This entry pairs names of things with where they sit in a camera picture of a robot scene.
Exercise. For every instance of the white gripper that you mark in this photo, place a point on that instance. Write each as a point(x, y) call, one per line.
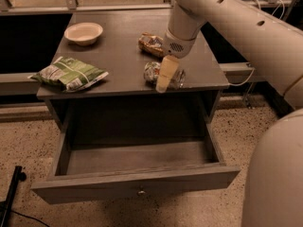
point(175, 46)

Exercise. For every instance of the open grey top drawer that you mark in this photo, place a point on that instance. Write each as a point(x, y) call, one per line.
point(85, 169)

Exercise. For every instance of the crushed brown soda can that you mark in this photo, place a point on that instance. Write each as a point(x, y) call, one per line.
point(152, 44)

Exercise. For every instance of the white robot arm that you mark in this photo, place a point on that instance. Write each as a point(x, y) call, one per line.
point(273, 195)

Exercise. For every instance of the green chip bag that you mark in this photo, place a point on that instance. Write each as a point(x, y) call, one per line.
point(70, 75)

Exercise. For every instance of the black stand leg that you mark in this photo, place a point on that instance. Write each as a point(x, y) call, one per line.
point(6, 206)

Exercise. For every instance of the grey wooden cabinet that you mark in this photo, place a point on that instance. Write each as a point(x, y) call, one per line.
point(117, 52)

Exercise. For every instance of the metal railing frame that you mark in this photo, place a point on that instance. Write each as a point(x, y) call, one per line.
point(94, 0)

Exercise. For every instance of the white paper bowl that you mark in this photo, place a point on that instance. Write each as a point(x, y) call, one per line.
point(83, 34)

